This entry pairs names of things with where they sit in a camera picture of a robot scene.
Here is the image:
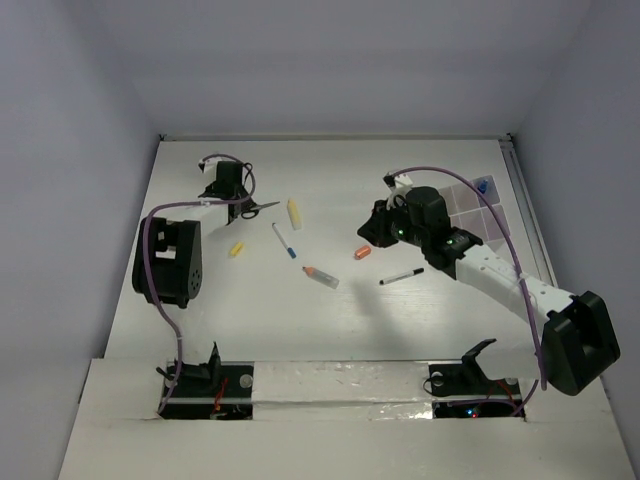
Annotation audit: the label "yellow eraser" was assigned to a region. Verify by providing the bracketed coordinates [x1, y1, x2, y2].
[229, 242, 244, 258]

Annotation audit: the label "white compartment organizer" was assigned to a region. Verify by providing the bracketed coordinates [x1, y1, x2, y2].
[439, 175, 510, 250]

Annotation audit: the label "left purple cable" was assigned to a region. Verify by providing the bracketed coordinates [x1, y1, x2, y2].
[143, 153, 257, 414]

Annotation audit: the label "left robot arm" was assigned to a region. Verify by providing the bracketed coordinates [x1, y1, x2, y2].
[132, 155, 252, 309]

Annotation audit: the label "black scissors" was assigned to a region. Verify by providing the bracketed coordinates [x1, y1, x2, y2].
[241, 201, 279, 220]

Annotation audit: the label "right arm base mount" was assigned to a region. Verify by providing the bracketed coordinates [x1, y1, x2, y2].
[422, 338, 525, 419]

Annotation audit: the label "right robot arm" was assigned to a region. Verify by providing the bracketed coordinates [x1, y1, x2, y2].
[357, 187, 621, 396]

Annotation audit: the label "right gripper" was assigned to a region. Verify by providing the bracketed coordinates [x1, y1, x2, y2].
[356, 196, 428, 248]

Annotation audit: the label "black marker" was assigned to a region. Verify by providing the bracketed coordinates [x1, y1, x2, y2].
[378, 268, 425, 286]

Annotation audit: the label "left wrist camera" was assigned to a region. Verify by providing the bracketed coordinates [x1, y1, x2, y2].
[197, 155, 225, 177]

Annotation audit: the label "blue cap white marker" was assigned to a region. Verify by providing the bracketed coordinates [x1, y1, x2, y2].
[272, 223, 297, 259]

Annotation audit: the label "orange highlighter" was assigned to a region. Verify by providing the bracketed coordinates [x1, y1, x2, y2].
[354, 246, 371, 260]

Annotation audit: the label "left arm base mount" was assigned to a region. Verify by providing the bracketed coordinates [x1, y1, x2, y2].
[156, 345, 254, 421]

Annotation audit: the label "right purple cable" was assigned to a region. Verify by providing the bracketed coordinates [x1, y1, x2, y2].
[387, 166, 549, 418]

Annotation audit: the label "yellow highlighter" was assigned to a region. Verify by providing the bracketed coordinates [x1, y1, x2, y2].
[287, 199, 302, 230]

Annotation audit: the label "clear tube orange tip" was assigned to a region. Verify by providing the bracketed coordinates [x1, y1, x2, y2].
[302, 266, 339, 289]

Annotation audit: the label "purple cable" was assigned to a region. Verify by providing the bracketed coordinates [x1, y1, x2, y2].
[143, 153, 257, 414]
[387, 166, 549, 418]

